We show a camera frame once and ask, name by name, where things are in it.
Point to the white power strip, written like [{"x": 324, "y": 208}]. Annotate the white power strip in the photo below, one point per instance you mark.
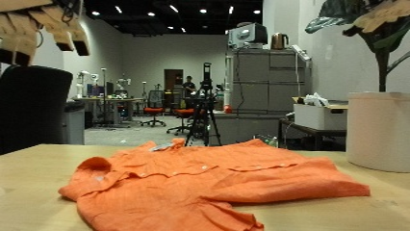
[{"x": 302, "y": 53}]

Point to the black side table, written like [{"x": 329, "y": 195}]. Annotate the black side table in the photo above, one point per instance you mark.
[{"x": 312, "y": 133}]

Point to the gray bin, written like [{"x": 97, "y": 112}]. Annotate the gray bin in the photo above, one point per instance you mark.
[{"x": 75, "y": 123}]

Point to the copper electric kettle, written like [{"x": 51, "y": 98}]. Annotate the copper electric kettle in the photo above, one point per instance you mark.
[{"x": 280, "y": 41}]

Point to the large leafed green plant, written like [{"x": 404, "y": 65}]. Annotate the large leafed green plant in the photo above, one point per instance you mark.
[{"x": 383, "y": 57}]

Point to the tall gray metal cabinet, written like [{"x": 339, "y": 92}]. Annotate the tall gray metal cabinet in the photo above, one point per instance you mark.
[{"x": 270, "y": 83}]

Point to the person in dark clothes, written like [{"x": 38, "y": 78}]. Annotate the person in dark clothes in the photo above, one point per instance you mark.
[{"x": 188, "y": 86}]

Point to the gray box machine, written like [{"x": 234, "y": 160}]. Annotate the gray box machine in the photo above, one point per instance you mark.
[{"x": 248, "y": 35}]

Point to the black camera tripod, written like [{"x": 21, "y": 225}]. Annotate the black camera tripod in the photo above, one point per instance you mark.
[{"x": 206, "y": 109}]

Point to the wooden lab desk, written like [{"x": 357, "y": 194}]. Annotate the wooden lab desk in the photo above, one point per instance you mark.
[{"x": 114, "y": 102}]

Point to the low gray cabinet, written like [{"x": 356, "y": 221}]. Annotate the low gray cabinet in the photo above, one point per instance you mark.
[{"x": 246, "y": 128}]

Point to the small orange ball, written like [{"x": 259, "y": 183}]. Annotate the small orange ball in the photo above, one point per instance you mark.
[{"x": 228, "y": 109}]

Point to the orange seat office chair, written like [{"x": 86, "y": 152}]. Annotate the orange seat office chair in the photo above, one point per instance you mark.
[
  {"x": 154, "y": 109},
  {"x": 184, "y": 114}
]

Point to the white round plant pot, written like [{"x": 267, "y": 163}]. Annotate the white round plant pot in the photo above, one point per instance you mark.
[{"x": 380, "y": 131}]

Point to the white storage box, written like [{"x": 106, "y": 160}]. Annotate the white storage box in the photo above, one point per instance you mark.
[{"x": 319, "y": 117}]

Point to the black office chair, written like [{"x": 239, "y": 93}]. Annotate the black office chair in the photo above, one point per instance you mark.
[{"x": 33, "y": 109}]

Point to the clear plastic bottle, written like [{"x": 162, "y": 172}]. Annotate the clear plastic bottle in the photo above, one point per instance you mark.
[{"x": 272, "y": 141}]

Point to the orange button shirt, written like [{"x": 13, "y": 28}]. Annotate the orange button shirt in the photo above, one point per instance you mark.
[{"x": 206, "y": 179}]

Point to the brown door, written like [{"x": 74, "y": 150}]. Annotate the brown door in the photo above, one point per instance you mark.
[{"x": 174, "y": 80}]

